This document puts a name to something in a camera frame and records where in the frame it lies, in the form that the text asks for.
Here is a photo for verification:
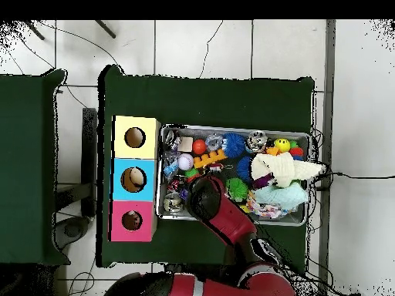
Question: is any cream knitted cloth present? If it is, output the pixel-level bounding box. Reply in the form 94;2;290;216
250;151;325;189

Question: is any blue spiky ball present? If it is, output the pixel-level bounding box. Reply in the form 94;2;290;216
236;155;252;183

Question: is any wooden box with three holes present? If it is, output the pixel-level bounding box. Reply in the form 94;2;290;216
107;114;162;243

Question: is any thin black cable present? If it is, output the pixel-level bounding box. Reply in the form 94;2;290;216
198;19;224;79
312;171;395;181

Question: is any dark green tablecloth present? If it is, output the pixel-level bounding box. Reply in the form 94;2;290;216
0;68;71;267
96;64;316;272

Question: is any black stand leg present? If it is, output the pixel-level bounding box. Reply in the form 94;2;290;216
95;19;116;39
24;19;46;41

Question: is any bright green spiky ball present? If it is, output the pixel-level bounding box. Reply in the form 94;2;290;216
225;177;249;203

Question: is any mint green knitted cloth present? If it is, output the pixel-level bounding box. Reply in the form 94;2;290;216
253;181;309;210

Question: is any black upright panel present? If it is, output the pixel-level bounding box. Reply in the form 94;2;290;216
81;107;98;217

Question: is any long orange building brick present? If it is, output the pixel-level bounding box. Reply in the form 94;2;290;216
193;149;228;169

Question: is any grey stand base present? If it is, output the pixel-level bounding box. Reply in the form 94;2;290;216
54;215;92;251

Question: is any orange ball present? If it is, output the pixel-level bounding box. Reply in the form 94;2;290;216
192;139;208;155

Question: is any blue spiky toy with eyes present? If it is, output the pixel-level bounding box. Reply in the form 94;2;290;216
221;132;247;158

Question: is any yellow ball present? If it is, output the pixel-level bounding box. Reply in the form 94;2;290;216
274;137;292;153

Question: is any shallow wire mesh bin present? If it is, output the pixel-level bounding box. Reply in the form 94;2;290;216
155;124;311;227

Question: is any white baseball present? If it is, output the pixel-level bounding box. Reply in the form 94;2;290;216
177;153;194;171

